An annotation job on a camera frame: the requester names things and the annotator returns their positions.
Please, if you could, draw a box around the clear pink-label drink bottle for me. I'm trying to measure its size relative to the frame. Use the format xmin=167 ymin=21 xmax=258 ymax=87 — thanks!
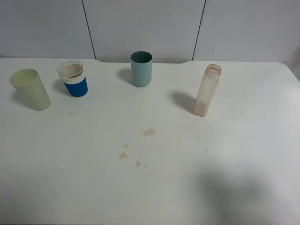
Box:
xmin=193 ymin=64 xmax=222 ymax=117

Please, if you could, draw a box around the light green plastic cup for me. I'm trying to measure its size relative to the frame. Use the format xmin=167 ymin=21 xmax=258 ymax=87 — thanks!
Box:
xmin=9 ymin=68 xmax=51 ymax=111

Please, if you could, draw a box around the teal plastic cup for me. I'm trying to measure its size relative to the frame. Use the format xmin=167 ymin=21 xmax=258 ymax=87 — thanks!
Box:
xmin=131 ymin=51 xmax=153 ymax=87

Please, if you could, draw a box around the blue sleeved clear cup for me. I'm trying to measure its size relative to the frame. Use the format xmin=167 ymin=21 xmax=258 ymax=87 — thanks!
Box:
xmin=57 ymin=61 xmax=88 ymax=98

